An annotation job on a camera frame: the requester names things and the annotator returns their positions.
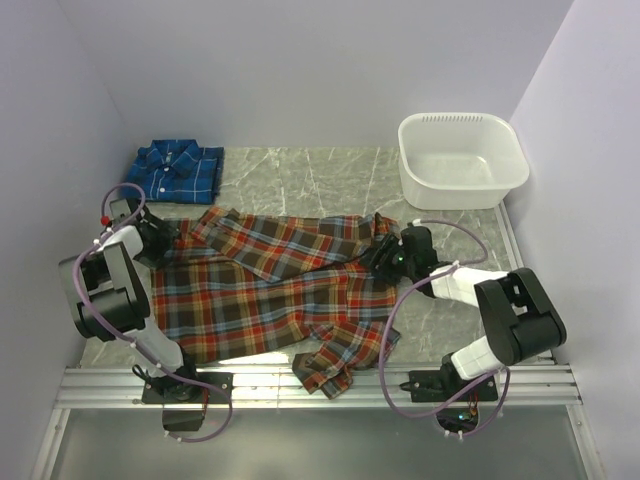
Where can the red brown plaid shirt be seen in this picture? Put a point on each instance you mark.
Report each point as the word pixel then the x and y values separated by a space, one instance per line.
pixel 239 284

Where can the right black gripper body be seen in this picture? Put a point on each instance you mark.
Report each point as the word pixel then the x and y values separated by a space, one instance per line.
pixel 396 265

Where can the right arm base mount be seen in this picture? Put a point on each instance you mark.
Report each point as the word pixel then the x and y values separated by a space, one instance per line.
pixel 431 386

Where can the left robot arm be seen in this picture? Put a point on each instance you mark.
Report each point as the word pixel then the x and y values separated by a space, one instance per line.
pixel 107 300

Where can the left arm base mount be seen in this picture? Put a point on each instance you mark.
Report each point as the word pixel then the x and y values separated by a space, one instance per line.
pixel 166 390

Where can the white plastic basin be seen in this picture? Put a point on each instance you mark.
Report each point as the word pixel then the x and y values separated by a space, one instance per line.
pixel 459 161

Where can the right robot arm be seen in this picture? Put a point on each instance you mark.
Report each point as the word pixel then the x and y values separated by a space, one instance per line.
pixel 518 317

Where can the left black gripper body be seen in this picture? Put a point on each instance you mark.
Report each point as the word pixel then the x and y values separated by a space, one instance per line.
pixel 161 236

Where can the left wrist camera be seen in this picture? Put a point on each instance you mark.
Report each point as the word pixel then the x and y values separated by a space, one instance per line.
pixel 121 210

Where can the blue plaid folded shirt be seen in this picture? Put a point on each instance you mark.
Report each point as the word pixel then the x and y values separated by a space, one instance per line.
pixel 178 171

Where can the black box under rail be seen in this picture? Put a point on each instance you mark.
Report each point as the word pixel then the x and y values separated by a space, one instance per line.
pixel 177 420

